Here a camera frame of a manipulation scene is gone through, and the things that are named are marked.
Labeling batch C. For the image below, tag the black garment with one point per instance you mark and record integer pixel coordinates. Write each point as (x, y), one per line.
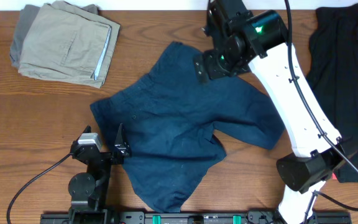
(333, 76)

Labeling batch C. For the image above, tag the navy blue shorts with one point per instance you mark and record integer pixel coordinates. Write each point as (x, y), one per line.
(169, 118)

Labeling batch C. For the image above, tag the khaki folded trousers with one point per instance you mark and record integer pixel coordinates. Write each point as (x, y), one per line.
(97, 78)

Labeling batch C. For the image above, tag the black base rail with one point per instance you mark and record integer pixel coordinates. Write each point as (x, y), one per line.
(197, 217)

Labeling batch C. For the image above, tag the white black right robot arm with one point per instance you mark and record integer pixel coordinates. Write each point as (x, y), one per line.
(243, 43)

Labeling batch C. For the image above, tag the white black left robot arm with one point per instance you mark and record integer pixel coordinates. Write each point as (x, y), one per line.
(89, 189)

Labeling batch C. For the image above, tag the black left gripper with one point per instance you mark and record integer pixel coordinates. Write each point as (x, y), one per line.
(103, 156)

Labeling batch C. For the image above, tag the grey folded garment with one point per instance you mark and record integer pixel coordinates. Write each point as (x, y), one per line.
(22, 34)

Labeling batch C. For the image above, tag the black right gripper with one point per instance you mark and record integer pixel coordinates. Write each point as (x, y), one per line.
(202, 69)

